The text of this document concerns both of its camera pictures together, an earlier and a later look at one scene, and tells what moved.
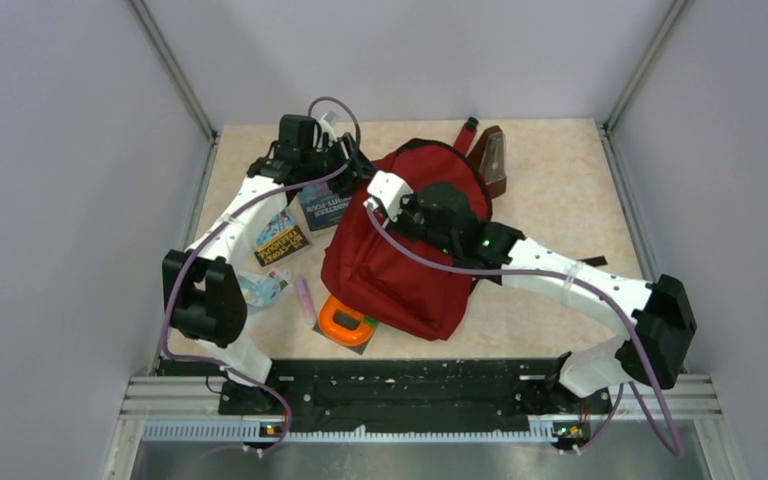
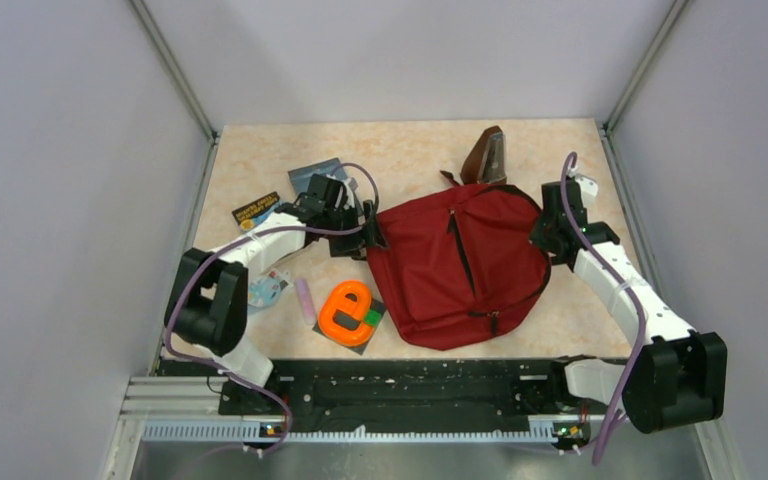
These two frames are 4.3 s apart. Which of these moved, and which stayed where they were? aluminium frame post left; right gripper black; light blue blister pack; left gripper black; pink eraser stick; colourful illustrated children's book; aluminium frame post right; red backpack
Moved: right gripper black; red backpack; left gripper black; colourful illustrated children's book
Stayed: aluminium frame post left; pink eraser stick; aluminium frame post right; light blue blister pack
